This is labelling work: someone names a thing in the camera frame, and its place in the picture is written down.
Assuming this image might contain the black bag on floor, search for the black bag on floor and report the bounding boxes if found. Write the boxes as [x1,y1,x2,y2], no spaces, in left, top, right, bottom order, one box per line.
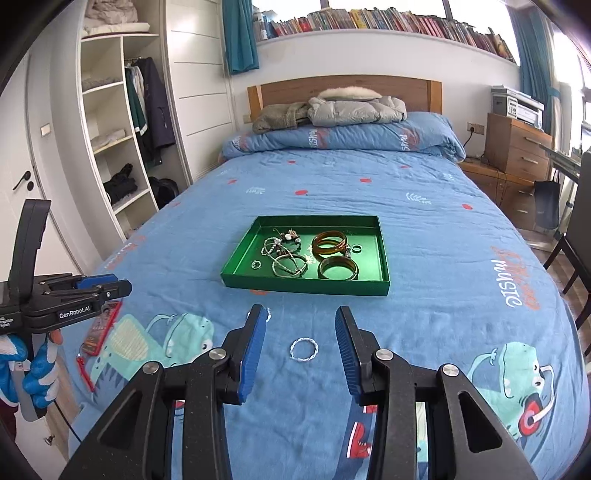
[534,180,560,230]

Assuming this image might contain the silver wristwatch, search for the silver wristwatch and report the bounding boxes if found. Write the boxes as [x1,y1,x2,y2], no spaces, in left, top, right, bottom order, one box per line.
[260,237,295,258]

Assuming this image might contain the grey puffer jacket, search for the grey puffer jacket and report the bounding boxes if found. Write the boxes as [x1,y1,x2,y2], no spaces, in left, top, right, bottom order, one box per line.
[308,96,408,127]

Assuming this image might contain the green jewelry tray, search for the green jewelry tray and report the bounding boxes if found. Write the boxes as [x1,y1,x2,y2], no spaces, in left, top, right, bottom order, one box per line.
[221,215,390,296]

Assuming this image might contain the dark wooden chair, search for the dark wooden chair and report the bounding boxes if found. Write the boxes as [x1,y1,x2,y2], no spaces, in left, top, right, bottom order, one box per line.
[544,150,591,330]

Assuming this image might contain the brown white beaded bracelet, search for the brown white beaded bracelet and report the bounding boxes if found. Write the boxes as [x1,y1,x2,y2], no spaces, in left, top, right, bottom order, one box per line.
[274,228,304,250]

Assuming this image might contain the white printer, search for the white printer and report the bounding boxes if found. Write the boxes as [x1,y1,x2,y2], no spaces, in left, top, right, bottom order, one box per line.
[491,85,545,130]

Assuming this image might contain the teal curtain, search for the teal curtain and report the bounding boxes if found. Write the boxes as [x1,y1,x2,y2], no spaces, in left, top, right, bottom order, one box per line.
[508,6,561,137]
[221,0,259,75]

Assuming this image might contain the white fur pillow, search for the white fur pillow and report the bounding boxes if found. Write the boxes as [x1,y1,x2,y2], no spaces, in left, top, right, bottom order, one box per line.
[317,86,382,102]

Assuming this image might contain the teal left curtain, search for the teal left curtain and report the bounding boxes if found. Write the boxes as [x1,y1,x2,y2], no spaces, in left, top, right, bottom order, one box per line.
[221,0,259,75]

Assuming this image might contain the red lanyard card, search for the red lanyard card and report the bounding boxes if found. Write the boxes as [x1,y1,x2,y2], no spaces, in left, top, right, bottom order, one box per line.
[76,300,122,393]

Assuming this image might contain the thin silver bangle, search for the thin silver bangle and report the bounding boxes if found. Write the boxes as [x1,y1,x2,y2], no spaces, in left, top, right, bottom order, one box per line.
[271,254,308,278]

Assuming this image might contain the olive fleece garment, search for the olive fleece garment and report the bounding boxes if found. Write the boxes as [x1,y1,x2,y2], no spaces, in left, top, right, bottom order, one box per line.
[252,102,310,134]

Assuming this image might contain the amber orange bangle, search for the amber orange bangle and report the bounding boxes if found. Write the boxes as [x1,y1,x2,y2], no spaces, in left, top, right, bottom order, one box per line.
[311,230,348,258]

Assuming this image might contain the folded blue duvet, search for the folded blue duvet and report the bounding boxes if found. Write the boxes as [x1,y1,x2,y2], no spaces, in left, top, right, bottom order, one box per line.
[221,112,466,163]

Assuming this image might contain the wooden headboard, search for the wooden headboard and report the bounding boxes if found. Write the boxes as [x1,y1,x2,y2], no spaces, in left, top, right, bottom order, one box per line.
[247,75,444,121]

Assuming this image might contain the twisted silver ring bracelet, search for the twisted silver ring bracelet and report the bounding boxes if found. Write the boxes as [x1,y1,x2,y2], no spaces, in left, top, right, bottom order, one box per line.
[288,336,320,363]

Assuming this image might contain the white open wardrobe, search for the white open wardrobe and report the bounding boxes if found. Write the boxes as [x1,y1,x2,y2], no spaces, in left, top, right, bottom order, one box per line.
[42,1,235,267]

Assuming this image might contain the black clothes on shelf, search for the black clothes on shelf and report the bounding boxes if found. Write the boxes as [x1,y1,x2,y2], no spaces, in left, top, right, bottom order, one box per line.
[103,163,137,205]

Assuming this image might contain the teal right curtain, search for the teal right curtain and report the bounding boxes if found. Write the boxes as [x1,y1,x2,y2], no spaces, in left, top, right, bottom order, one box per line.
[508,6,561,137]

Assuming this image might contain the white door with handle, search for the white door with handle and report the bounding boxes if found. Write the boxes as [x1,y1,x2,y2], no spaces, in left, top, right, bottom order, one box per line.
[1,55,84,280]

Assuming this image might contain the blue dinosaur bed sheet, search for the blue dinosaur bed sheet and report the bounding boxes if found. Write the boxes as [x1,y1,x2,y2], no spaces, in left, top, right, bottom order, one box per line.
[59,147,591,480]

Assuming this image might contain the dark brown translucent bangle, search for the dark brown translucent bangle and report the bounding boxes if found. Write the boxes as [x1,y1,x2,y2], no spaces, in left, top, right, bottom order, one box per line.
[318,256,360,281]

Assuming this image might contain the wooden drawer nightstand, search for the wooden drawer nightstand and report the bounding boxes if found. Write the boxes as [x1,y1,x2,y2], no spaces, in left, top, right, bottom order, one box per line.
[461,113,552,230]

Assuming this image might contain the blue white gloved hand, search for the blue white gloved hand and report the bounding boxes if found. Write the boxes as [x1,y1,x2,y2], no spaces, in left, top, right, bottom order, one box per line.
[1,330,63,409]

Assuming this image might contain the dark hanging jacket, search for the dark hanging jacket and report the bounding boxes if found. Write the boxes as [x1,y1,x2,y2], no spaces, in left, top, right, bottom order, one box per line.
[135,57,175,151]

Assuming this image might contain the row of books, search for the row of books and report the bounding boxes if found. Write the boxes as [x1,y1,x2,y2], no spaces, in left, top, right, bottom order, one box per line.
[252,7,516,63]

